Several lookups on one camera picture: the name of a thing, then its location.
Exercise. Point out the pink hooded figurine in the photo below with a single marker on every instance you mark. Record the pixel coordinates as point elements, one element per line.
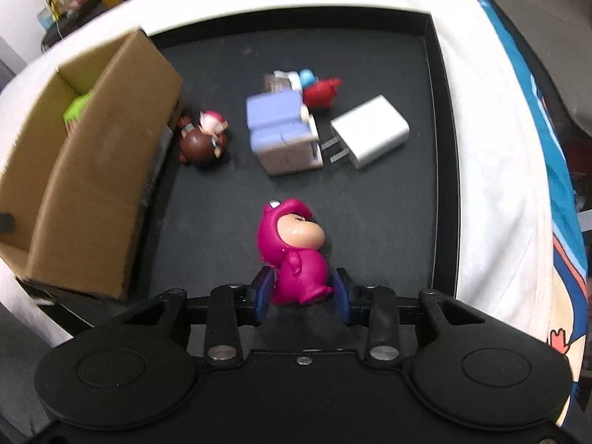
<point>300,263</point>

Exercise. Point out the cardboard box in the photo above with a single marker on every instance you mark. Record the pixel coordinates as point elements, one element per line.
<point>97,171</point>

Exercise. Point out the white plug charger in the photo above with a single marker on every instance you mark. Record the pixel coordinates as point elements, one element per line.
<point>370,132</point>

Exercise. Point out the small clear plastic packet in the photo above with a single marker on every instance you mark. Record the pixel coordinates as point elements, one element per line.
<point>275,83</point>

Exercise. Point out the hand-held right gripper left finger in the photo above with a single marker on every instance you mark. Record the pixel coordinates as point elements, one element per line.
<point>262,295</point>

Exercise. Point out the blue white figurine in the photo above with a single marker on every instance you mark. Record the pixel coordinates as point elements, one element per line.
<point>303,76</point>

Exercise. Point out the red figurine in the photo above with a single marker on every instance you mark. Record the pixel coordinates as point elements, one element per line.
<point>319,93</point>

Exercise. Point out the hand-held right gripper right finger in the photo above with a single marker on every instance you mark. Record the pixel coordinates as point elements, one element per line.
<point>340,297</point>

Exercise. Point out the green cube toy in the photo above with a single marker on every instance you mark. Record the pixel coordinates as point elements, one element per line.
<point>76,112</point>

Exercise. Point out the brown bear figurine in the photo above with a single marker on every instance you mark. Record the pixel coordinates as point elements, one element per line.
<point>199,145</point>

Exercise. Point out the blue printed blanket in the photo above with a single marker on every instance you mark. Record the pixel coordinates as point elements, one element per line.
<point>555,203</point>

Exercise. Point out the lavender white power adapter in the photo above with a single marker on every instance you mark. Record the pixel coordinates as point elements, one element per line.
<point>282,143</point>

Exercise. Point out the black tray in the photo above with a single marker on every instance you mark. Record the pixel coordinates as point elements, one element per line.
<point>393,222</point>

